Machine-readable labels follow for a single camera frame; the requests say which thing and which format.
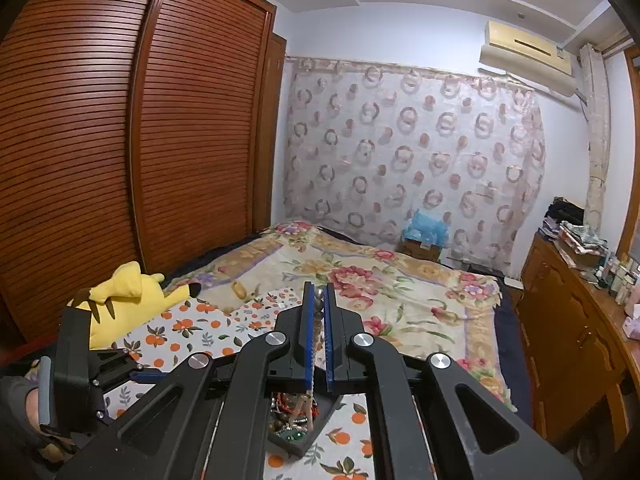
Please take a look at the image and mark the black square box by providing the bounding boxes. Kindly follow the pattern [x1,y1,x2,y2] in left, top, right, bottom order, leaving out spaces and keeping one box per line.
[267,392,346,459]

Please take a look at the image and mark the wooden window frame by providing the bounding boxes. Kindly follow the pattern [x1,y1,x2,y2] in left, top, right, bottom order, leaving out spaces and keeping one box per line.
[620,45,640,261]

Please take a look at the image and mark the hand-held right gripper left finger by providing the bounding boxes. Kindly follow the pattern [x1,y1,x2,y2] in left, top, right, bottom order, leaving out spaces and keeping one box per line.
[55,282,321,480]

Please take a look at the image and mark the dark folded clothes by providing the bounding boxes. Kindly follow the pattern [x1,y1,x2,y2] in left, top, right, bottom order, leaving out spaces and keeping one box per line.
[542,197,586,233]

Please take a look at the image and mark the beige tied drape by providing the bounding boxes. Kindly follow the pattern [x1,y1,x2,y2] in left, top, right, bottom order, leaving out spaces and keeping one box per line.
[580,42,612,231]

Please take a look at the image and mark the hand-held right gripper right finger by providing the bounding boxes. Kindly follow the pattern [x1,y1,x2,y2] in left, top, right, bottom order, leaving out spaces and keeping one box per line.
[324,282,583,480]

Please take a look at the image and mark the floral blanket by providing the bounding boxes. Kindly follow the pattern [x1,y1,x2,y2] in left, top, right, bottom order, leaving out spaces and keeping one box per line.
[165,220,516,411]

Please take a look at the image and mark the row of cosmetic bottles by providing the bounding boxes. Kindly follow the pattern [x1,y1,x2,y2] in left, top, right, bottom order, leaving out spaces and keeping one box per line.
[595,252,640,306]

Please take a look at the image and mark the sheer circle pattern curtain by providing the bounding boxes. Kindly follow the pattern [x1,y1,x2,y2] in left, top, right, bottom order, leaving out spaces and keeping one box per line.
[282,55,547,273]

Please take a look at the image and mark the person's left hand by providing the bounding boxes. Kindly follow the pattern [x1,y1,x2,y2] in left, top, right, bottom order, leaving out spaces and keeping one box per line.
[0,374,78,463]

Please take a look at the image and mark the yellow plush toy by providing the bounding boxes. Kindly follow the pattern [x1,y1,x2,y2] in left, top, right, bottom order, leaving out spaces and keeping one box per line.
[67,260,203,351]

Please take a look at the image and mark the white pearl necklace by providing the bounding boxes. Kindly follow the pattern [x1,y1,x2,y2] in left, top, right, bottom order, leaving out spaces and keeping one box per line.
[306,287,325,433]

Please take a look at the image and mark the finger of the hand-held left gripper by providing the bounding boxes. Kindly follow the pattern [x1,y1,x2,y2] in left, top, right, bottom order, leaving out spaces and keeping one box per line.
[91,349,168,383]

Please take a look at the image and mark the patterned folded cloth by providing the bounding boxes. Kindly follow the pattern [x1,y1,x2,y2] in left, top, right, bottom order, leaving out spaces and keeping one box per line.
[555,220,611,267]

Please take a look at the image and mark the dark blue bedsheet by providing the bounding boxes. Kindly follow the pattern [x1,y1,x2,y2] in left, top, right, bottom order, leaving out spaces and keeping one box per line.
[495,270,533,413]

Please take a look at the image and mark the beige air conditioner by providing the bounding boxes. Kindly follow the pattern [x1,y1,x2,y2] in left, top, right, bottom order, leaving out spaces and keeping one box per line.
[477,20,581,98]

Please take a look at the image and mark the pink tissue box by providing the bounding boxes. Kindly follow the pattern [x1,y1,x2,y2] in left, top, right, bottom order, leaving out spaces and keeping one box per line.
[622,302,640,341]

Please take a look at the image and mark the cardboard box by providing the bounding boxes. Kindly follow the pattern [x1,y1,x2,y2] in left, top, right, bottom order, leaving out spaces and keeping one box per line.
[397,237,443,263]

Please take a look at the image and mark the orange fruit print cloth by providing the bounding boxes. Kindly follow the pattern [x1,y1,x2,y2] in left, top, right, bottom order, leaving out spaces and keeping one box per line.
[90,285,382,480]

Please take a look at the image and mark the wooden louvered wardrobe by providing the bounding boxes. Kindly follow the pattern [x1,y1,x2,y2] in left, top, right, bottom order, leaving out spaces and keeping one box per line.
[0,0,288,361]

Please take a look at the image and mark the wooden cabinet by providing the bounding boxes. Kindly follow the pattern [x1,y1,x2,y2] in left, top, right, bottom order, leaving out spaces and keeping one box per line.
[515,232,640,456]

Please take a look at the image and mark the blue plastic bag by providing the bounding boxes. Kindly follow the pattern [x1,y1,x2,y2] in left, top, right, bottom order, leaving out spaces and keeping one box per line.
[404,208,451,248]

